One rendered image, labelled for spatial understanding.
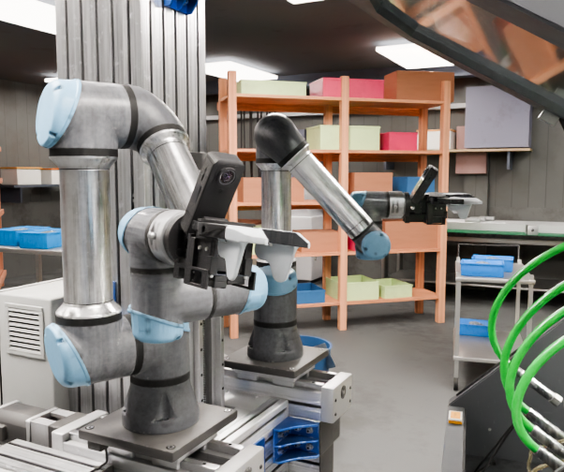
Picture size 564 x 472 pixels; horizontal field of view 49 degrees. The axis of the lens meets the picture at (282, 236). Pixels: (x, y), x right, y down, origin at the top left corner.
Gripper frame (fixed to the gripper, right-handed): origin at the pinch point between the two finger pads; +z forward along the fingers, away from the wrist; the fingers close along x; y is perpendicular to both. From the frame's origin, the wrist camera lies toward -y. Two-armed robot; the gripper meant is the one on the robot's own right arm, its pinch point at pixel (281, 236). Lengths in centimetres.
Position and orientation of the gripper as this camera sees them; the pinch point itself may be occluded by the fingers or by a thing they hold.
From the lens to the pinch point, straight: 65.6
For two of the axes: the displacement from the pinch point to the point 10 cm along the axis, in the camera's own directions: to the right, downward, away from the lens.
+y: -1.1, 9.9, 0.2
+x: -7.8, -0.7, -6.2
